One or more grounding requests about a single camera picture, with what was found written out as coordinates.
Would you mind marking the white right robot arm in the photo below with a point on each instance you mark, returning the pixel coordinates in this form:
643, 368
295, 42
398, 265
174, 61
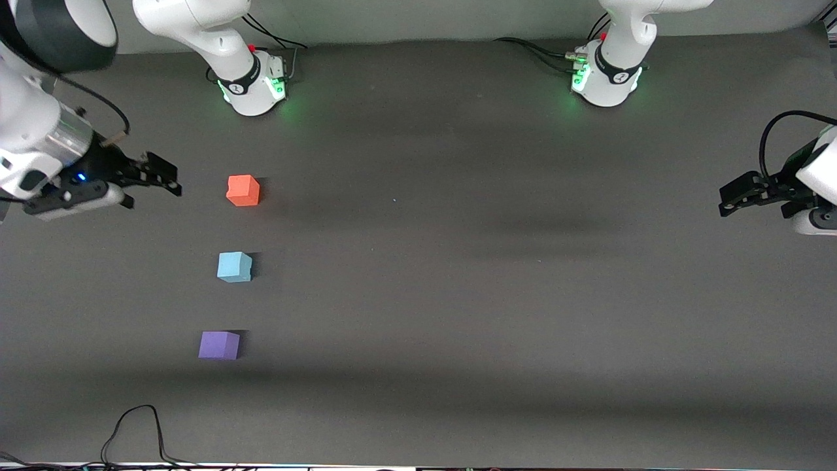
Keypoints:
196, 19

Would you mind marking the orange foam block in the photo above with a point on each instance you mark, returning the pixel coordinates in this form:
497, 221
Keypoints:
243, 191

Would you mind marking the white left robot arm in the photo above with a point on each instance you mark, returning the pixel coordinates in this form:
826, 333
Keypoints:
618, 59

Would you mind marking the purple foam block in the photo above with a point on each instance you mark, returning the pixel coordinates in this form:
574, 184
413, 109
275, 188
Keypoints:
218, 345

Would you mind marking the dark grey table mat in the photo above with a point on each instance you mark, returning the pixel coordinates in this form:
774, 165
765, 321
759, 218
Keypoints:
458, 327

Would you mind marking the light blue foam block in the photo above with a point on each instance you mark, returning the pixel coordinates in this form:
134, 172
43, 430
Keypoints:
234, 267

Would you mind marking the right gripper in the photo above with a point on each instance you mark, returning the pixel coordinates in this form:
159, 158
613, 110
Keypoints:
102, 162

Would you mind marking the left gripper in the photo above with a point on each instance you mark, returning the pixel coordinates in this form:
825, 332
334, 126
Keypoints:
786, 180

